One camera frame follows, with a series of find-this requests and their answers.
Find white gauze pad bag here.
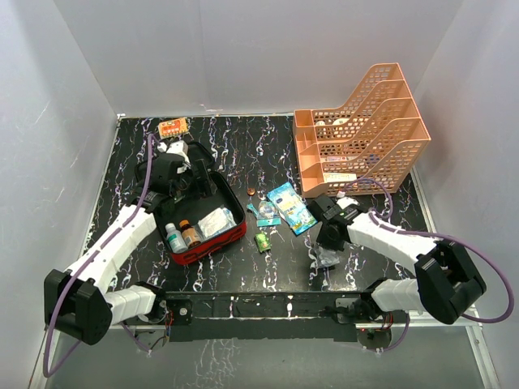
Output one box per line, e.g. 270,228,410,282
310,245,341,269

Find white blue gauze packet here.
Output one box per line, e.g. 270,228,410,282
197,207,236,240

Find red black medicine case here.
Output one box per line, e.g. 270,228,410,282
135,141,247,265

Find brown medicine bottle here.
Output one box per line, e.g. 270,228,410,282
179,220,202,249

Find white green pill bottle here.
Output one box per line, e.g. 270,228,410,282
165,223,187,254

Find green wind oil box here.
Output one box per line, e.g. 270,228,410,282
255,233,272,253

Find teal round tape packet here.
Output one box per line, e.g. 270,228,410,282
247,200,281,227

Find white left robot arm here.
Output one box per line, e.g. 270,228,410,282
44,141,214,345

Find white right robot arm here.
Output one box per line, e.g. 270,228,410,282
307,194,487,324

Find orange snack packet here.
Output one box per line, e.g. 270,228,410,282
157,118,189,139

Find blue cotton swab bag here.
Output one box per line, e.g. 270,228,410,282
267,182,317,235

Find orange mesh file organizer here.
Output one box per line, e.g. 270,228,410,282
293,62,431,199

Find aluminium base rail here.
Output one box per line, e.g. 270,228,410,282
28,293,502,389

